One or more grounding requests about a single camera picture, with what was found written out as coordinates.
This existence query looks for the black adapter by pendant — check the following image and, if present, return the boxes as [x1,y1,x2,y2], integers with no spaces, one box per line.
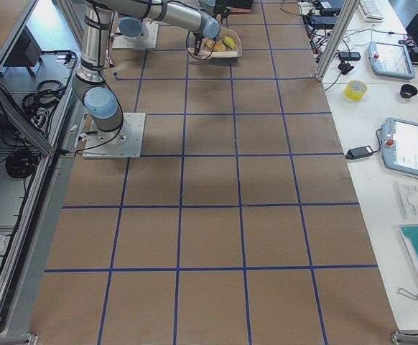
[345,145,380,160]

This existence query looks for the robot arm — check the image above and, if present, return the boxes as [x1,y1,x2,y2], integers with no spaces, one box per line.
[85,0,221,39]
[72,1,124,133]

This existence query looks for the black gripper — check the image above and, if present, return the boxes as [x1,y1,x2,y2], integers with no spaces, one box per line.
[198,0,231,18]

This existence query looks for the upper teach pendant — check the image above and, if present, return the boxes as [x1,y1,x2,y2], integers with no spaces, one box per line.
[368,42,415,80]

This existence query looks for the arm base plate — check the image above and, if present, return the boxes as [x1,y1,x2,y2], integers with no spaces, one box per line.
[112,21,159,50]
[83,113,146,159]

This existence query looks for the lower teach pendant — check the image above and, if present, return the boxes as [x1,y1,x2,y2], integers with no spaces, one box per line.
[380,117,418,177]

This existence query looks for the yellow tape roll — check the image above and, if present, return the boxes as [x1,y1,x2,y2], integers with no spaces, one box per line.
[344,80,368,101]

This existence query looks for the teach pendant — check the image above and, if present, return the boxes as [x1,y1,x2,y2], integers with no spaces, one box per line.
[368,42,415,80]
[380,117,418,177]

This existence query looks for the brown potato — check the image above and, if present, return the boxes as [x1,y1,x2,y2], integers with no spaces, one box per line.
[213,40,226,52]

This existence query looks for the black power adapter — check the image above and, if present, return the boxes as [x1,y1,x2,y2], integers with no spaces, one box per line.
[338,51,361,61]

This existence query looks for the beige plastic dustpan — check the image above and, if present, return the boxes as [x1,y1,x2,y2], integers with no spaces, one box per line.
[186,27,243,60]

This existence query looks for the aluminium frame post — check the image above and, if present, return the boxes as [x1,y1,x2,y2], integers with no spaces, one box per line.
[315,0,359,82]

